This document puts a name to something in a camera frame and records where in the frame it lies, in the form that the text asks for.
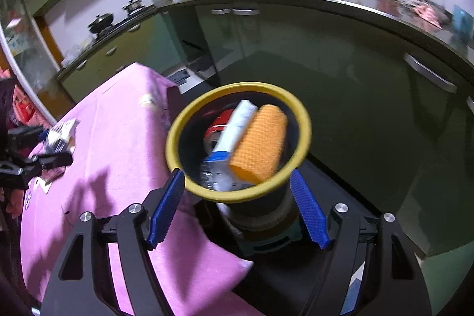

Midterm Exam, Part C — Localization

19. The pink dish cloth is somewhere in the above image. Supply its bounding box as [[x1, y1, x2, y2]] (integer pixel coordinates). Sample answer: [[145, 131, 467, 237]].
[[410, 2, 444, 31]]

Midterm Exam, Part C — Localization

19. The white black printed packet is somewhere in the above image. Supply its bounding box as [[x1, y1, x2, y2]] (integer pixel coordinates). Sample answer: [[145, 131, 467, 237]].
[[44, 117, 81, 156]]

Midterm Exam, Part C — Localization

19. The light green drawer cabinet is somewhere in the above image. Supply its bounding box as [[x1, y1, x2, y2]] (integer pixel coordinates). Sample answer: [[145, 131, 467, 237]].
[[57, 13, 176, 106]]

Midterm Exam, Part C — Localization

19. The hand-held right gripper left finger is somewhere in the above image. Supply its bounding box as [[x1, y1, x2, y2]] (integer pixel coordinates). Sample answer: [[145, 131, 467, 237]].
[[39, 170, 186, 316]]

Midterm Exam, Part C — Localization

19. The clear plastic bottle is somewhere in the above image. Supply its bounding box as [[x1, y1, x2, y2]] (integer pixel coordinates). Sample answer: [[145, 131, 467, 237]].
[[200, 152, 243, 191]]

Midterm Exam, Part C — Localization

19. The pink tablecloth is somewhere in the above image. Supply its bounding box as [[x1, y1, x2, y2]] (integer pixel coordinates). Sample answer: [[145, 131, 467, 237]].
[[20, 62, 268, 316]]

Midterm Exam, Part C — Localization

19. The black wok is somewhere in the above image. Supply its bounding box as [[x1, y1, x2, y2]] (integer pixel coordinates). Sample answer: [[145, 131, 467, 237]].
[[87, 12, 116, 35]]

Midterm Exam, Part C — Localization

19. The yellow rimmed black trash bin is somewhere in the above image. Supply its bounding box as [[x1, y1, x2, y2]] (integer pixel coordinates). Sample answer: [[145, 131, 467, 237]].
[[165, 81, 311, 228]]

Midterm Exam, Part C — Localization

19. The dark green sink cabinet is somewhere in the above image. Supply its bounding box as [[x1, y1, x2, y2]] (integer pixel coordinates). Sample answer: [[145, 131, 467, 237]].
[[159, 0, 474, 259]]

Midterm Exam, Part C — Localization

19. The glass sliding door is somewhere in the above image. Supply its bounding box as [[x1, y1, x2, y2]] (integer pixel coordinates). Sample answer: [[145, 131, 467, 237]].
[[0, 0, 76, 118]]

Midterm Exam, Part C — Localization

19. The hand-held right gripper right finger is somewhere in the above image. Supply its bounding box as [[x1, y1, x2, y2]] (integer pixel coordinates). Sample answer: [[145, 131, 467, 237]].
[[289, 169, 434, 316]]

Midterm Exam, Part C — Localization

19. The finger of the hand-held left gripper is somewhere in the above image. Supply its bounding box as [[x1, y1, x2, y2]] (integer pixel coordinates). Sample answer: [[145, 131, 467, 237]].
[[16, 152, 74, 178], [7, 126, 49, 147]]

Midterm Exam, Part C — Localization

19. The orange foam mesh sleeve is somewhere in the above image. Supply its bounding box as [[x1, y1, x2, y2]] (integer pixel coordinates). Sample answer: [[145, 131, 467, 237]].
[[227, 104, 289, 185]]

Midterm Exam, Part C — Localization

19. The white tube with blue cap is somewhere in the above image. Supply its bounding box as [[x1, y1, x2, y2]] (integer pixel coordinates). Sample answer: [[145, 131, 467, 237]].
[[212, 99, 259, 162]]

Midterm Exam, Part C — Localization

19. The red drink can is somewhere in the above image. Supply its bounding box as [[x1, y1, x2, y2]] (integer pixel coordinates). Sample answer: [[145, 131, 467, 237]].
[[204, 110, 235, 151]]

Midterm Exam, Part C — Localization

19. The black pot on stove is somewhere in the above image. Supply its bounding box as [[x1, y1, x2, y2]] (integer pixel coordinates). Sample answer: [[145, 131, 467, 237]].
[[121, 0, 146, 15]]

